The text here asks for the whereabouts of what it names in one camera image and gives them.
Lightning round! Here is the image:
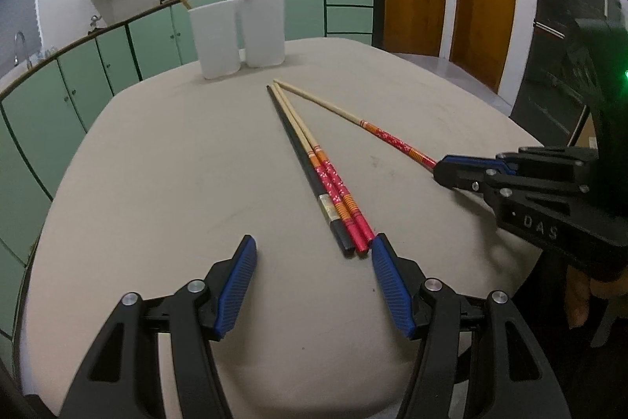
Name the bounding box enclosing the person's right hand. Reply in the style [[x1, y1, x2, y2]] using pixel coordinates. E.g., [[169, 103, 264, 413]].
[[564, 266, 592, 329]]

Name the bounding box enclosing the white utensil holder cup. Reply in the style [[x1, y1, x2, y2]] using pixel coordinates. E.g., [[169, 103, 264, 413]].
[[188, 2, 242, 80], [235, 0, 286, 68]]

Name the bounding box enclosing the black chopstick with metallic band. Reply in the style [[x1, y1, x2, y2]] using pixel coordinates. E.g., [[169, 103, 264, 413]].
[[266, 85, 355, 258]]

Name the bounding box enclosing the black panel appliance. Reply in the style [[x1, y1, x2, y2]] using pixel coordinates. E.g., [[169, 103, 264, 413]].
[[510, 0, 620, 150]]

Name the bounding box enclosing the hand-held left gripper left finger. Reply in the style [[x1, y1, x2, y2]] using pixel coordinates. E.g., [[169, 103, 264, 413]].
[[59, 235, 258, 419]]

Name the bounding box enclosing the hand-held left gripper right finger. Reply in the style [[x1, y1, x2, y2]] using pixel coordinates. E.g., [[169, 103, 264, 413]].
[[371, 232, 572, 419]]

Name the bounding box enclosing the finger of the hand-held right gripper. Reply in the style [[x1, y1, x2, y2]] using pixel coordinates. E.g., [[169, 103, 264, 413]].
[[433, 161, 590, 204], [439, 145, 598, 177]]

